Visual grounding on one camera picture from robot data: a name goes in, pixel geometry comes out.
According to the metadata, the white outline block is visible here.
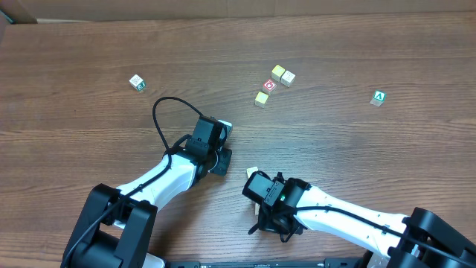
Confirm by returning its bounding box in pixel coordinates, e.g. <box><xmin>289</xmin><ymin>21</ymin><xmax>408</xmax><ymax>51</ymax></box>
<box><xmin>254</xmin><ymin>203</ymin><xmax>260</xmax><ymax>216</ymax></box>

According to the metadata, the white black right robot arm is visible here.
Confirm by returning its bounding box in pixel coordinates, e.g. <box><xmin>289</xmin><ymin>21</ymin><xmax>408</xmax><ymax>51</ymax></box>
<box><xmin>242</xmin><ymin>170</ymin><xmax>475</xmax><ymax>267</ymax></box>

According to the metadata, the red letter block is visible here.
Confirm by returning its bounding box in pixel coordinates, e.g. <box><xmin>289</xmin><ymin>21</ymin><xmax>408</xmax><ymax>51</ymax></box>
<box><xmin>262</xmin><ymin>79</ymin><xmax>277</xmax><ymax>95</ymax></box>

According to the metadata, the white block top right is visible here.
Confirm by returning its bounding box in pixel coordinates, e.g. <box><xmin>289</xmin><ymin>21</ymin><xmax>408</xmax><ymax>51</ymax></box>
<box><xmin>280</xmin><ymin>70</ymin><xmax>296</xmax><ymax>87</ymax></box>

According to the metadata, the yellow block top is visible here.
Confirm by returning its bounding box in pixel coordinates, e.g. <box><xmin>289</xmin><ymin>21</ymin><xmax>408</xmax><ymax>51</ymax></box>
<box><xmin>271</xmin><ymin>65</ymin><xmax>286</xmax><ymax>82</ymax></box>

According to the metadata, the green V block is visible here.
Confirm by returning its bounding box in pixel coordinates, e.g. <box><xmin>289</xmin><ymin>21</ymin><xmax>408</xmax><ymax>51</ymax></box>
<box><xmin>370</xmin><ymin>90</ymin><xmax>387</xmax><ymax>106</ymax></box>

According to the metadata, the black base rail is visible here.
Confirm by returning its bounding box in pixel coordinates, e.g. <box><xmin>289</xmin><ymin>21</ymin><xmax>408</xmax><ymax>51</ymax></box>
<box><xmin>165</xmin><ymin>258</ymin><xmax>364</xmax><ymax>268</ymax></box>

